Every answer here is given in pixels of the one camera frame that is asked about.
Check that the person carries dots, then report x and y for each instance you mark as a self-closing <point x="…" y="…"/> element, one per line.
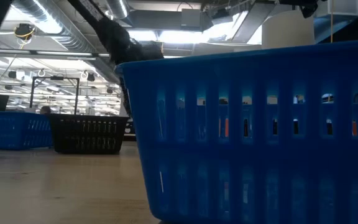
<point x="45" y="109"/>

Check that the black metal rig frame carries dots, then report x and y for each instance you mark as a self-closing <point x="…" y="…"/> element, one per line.
<point x="54" y="78"/>

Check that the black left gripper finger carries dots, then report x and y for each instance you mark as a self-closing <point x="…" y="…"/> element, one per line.
<point x="125" y="96"/>

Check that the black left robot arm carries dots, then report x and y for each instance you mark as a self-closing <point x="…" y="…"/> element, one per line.
<point x="82" y="9"/>

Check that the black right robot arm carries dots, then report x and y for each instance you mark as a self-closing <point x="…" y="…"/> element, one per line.
<point x="309" y="7"/>

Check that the long ceiling light bar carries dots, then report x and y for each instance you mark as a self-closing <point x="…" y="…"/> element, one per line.
<point x="57" y="53"/>

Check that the grey ceiling box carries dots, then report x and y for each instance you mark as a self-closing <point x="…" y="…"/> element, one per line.
<point x="191" y="18"/>

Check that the small round silver duct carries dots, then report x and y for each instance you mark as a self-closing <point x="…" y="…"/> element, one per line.
<point x="117" y="7"/>

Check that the blue plastic slotted basket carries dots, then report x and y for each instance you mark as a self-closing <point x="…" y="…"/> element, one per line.
<point x="5" y="130"/>
<point x="228" y="171"/>

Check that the large ribbed silver duct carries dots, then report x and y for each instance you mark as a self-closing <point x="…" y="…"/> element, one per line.
<point x="70" y="42"/>

